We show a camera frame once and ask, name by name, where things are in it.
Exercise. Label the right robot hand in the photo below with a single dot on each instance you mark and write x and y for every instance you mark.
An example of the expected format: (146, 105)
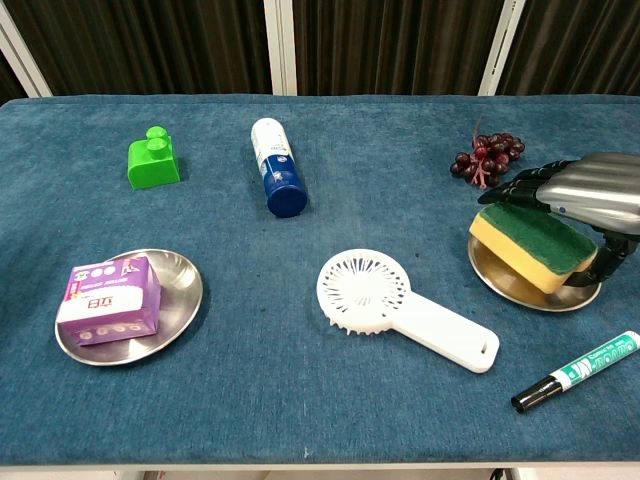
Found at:
(600, 190)

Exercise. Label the green and yellow sponge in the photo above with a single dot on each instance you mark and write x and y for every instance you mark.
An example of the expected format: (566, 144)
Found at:
(535, 240)

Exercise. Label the white handheld fan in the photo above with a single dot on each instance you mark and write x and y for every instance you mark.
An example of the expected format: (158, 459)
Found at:
(435, 325)

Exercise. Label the purple paper box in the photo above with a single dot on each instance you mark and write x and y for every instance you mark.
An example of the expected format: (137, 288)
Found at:
(110, 300)

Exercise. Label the round steel plate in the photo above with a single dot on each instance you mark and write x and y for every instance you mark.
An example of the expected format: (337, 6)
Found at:
(505, 285)
(180, 285)

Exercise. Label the dark red grape bunch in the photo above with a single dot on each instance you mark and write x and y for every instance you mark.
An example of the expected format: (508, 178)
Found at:
(487, 155)

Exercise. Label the dark pleated curtain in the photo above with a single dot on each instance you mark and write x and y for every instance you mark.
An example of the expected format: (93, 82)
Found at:
(390, 45)
(7, 82)
(150, 45)
(580, 45)

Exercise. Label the green whiteboard marker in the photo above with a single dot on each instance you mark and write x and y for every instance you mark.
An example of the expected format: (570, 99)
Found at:
(585, 365)

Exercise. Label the blue and white bottle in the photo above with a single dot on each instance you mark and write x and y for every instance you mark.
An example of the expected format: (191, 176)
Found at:
(280, 175)

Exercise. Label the blue table cloth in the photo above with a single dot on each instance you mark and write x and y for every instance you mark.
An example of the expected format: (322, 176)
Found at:
(250, 400)

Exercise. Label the green toy building block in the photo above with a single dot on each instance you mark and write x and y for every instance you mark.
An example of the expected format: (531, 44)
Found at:
(152, 170)

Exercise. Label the white frame post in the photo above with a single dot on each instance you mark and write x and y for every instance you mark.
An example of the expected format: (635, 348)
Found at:
(22, 55)
(280, 45)
(500, 50)

